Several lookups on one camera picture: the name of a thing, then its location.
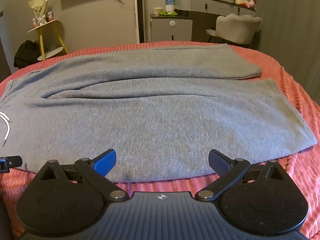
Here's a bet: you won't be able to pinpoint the grey vanity desk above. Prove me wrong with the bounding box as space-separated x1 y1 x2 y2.
175 0 255 17

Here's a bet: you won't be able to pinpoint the wrapped flower bouquet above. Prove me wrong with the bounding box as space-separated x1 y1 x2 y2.
28 0 48 25

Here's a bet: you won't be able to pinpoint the yellow side table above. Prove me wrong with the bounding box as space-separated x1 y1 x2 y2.
27 20 69 61

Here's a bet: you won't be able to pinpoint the grey nightstand cabinet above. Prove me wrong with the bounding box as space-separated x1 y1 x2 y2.
150 14 193 42

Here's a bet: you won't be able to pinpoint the white shell back chair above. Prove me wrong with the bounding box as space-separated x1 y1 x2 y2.
206 14 262 45

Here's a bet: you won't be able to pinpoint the grey curtain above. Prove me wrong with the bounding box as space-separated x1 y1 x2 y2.
256 0 319 102

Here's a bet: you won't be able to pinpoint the white drawstring cord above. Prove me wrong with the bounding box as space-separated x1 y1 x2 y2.
0 112 13 147

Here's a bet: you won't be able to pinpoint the blue white box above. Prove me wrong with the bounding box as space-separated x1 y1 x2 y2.
165 0 175 12

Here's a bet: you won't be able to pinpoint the pink plush toy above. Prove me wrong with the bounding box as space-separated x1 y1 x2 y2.
248 0 257 10

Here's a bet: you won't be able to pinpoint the grey sweatpants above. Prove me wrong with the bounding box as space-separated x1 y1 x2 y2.
1 45 317 182

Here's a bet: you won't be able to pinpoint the black bag on floor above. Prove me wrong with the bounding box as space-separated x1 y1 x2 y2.
14 40 41 69

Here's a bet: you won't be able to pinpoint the pink ribbed bedspread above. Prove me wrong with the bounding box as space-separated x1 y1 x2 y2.
1 41 319 239

